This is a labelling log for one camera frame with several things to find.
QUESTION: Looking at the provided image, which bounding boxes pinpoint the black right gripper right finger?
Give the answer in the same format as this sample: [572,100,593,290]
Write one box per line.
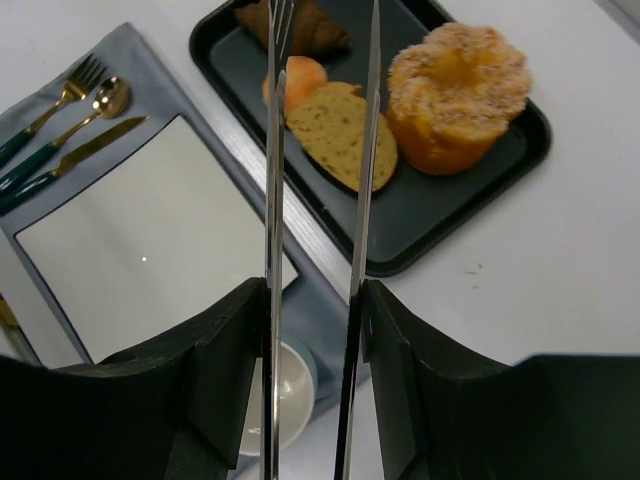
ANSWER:
[364,281,639,479]

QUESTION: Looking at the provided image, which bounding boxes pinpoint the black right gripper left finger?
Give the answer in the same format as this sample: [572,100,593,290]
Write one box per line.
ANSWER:
[1,278,268,479]

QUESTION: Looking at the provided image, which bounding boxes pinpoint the small round orange bun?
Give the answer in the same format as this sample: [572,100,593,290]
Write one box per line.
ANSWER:
[285,56,328,112]

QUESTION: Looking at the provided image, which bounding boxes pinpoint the metal tongs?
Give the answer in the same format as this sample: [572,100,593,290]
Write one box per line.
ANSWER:
[260,1,381,479]

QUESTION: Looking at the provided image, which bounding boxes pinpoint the sliced brown bread loaf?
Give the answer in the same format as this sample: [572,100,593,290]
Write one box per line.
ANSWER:
[286,81,367,192]

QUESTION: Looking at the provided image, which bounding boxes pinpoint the light blue mug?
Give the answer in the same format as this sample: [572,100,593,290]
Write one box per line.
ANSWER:
[239,335,318,457]

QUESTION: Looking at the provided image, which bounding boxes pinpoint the grey cloth placemat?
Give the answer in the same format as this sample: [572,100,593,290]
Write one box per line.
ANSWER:
[0,21,374,480]

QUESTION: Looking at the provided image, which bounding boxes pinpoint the white square plate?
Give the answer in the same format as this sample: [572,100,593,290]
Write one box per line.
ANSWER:
[13,114,301,365]

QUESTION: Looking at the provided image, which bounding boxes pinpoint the orange sugared round cake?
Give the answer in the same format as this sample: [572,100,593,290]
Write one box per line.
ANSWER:
[386,22,532,176]

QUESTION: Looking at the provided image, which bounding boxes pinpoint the dark brown croissant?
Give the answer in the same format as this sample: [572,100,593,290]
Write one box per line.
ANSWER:
[234,1,351,58]

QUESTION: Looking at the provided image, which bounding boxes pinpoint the gold knife green handle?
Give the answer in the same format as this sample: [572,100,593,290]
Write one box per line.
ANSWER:
[1,116,148,216]

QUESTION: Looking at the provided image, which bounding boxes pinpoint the gold spoon green handle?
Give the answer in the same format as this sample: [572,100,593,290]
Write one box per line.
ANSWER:
[1,77,131,197]

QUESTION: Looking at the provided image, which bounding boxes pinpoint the gold fork green handle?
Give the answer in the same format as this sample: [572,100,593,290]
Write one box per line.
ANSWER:
[1,54,106,167]

